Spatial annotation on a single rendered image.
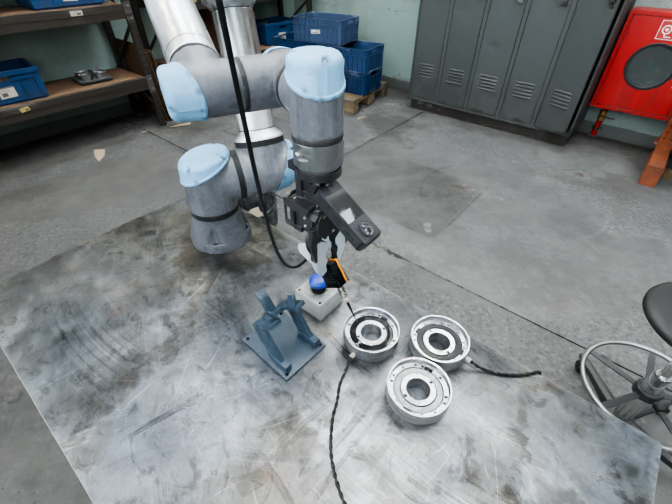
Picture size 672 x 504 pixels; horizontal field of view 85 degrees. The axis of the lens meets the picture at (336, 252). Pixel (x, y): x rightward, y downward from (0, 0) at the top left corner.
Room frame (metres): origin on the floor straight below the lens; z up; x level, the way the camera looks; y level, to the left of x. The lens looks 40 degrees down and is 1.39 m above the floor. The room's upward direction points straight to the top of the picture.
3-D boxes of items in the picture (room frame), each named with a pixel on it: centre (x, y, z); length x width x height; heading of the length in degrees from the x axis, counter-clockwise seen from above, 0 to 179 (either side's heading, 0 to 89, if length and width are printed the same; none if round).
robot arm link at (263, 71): (0.59, 0.09, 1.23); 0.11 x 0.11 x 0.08; 26
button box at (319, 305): (0.53, 0.04, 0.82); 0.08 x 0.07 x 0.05; 50
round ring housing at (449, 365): (0.41, -0.19, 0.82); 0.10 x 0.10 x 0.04
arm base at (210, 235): (0.76, 0.30, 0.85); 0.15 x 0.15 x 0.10
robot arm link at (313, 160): (0.51, 0.03, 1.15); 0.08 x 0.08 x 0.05
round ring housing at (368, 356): (0.43, -0.07, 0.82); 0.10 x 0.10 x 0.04
